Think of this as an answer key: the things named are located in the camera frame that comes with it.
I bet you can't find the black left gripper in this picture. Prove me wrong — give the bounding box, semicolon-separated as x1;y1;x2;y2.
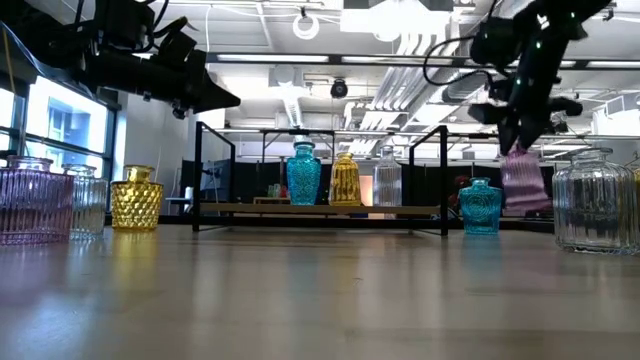
82;0;242;119

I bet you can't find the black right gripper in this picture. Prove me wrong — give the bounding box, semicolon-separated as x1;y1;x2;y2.
468;29;584;157

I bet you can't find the pink tall ribbed glass vase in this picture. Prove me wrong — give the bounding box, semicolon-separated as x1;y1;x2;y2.
499;144;554;217

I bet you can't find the clear large ribbed glass jar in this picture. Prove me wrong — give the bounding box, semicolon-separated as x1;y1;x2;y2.
551;146;640;257

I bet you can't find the teal tall diamond-textured vase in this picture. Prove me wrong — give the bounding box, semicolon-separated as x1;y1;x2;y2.
285;141;323;207

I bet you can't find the yellow diamond-textured glass vase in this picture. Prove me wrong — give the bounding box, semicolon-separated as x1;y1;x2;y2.
110;164;164;233

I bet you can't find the clear tall ribbed glass vase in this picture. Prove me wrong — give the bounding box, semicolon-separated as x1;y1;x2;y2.
372;145;403;208

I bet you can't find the yellow tall ribbed glass vase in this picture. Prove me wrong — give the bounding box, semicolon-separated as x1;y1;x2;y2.
327;151;362;207

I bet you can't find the clear squat ribbed glass vase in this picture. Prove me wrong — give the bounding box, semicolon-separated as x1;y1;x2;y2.
62;163;109;241

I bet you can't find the wooden shelf with black rails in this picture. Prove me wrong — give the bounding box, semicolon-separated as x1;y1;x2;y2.
192;121;450;237

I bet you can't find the background computer monitor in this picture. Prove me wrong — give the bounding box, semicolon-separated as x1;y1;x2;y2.
180;158;234;205

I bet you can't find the person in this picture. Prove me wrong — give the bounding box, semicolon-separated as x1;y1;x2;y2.
448;174;464;214

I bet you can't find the black partition curtain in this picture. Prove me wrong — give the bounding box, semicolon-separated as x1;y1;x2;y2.
234;160;506;207

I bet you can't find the large window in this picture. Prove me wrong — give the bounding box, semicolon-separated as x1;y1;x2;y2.
0;74;120;214

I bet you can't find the pink squat ribbed glass vase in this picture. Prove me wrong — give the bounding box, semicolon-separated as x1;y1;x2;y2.
0;155;75;246

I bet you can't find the black metal background frame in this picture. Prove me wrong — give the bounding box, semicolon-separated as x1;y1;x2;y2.
259;128;337;166
446;132;501;166

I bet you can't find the white ventilation duct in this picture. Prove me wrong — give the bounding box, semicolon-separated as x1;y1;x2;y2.
269;64;314;151

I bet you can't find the teal ring-pattern glass vase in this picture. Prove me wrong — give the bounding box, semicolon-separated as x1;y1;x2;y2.
458;177;503;236

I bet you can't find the white ceiling ring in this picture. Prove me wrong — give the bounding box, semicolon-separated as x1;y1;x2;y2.
292;13;321;41

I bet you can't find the black dome security camera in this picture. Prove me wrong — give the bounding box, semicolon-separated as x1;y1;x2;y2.
329;78;350;100

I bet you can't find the black aluminium table frame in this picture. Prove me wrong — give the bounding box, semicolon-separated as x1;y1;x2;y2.
103;212;557;236

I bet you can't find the yellow hanging cable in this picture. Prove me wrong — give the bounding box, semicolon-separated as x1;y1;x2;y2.
1;27;16;95

